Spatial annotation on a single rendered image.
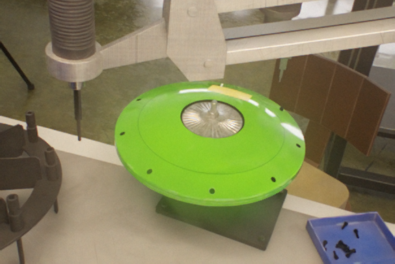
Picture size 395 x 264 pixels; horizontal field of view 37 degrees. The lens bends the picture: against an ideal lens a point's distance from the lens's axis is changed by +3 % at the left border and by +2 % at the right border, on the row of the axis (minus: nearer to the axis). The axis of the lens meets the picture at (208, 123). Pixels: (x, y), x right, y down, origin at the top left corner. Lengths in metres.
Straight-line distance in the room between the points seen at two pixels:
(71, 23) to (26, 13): 3.14
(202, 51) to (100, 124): 2.19
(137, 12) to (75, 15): 3.18
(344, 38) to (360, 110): 0.99
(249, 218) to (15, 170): 0.39
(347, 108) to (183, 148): 0.78
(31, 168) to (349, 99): 0.89
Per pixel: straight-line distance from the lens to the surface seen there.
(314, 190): 1.54
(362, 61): 2.07
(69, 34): 0.52
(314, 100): 1.61
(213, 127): 0.90
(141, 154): 0.87
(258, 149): 0.88
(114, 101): 2.85
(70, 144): 1.14
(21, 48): 3.29
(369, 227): 1.06
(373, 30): 0.57
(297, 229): 1.02
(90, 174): 1.07
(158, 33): 0.53
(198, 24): 0.51
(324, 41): 0.55
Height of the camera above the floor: 1.64
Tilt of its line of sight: 37 degrees down
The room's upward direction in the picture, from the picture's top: 7 degrees clockwise
